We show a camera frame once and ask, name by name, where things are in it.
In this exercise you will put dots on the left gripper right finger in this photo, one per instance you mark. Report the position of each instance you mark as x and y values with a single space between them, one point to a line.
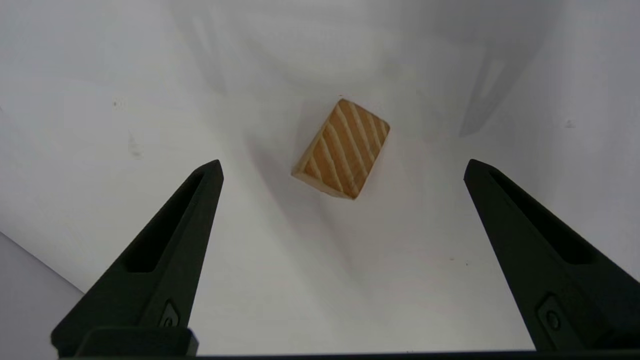
555 270

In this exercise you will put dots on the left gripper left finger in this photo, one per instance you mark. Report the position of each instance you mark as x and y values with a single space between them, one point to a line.
165 270

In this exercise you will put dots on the triangular wooden building block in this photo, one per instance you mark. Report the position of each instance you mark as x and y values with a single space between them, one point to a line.
345 150

